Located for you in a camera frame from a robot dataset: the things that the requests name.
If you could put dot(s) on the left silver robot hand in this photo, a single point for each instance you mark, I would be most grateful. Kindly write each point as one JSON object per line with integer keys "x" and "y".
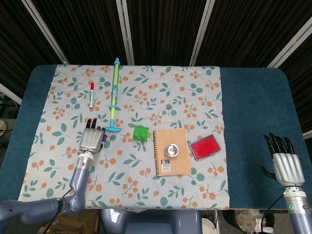
{"x": 91, "y": 140}

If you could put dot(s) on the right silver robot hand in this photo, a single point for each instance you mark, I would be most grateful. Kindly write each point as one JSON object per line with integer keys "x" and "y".
{"x": 287, "y": 168}

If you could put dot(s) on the purple toy building block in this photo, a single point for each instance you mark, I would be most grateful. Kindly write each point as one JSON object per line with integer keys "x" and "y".
{"x": 104, "y": 138}

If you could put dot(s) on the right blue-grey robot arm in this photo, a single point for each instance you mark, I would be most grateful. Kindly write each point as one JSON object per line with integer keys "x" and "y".
{"x": 298, "y": 217}

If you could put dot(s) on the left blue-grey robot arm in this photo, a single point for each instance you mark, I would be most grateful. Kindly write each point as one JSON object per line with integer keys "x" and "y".
{"x": 79, "y": 180}

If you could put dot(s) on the red capped marker pen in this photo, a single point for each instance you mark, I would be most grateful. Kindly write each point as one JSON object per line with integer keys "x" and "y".
{"x": 91, "y": 96}

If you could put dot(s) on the green toy building block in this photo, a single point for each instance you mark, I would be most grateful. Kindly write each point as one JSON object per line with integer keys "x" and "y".
{"x": 141, "y": 134}

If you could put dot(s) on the green and blue toy pump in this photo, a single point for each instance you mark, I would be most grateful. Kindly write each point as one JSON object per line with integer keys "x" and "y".
{"x": 114, "y": 92}

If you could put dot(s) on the teal felt table cover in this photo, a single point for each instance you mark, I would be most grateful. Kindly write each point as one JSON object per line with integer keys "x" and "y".
{"x": 256, "y": 109}

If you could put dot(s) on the black trash bin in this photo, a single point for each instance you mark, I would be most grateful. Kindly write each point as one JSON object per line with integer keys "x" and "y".
{"x": 243, "y": 221}

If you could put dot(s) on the clear round paper clip box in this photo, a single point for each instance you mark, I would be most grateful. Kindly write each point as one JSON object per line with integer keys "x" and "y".
{"x": 171, "y": 150}

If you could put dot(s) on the red ink stamp pad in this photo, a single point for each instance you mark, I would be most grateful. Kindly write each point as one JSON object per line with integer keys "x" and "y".
{"x": 204, "y": 147}

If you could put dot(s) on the brown cardboard box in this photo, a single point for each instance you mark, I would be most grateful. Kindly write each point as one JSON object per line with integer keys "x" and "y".
{"x": 70, "y": 224}

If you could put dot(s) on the kraft spiral notebook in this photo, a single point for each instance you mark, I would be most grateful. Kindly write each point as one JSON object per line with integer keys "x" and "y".
{"x": 175, "y": 165}

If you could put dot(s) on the floral print tablecloth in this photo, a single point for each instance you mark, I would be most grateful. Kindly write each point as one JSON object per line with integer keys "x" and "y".
{"x": 170, "y": 97}

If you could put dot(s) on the white bucket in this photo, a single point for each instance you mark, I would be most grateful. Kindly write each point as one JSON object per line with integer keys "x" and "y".
{"x": 208, "y": 224}

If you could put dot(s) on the blue-grey robot torso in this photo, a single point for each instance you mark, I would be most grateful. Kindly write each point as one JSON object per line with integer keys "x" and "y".
{"x": 151, "y": 224}

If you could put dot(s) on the white partition frame post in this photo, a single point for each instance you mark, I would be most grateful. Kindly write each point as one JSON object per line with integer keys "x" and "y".
{"x": 9, "y": 93}
{"x": 46, "y": 33}
{"x": 292, "y": 40}
{"x": 124, "y": 31}
{"x": 202, "y": 31}

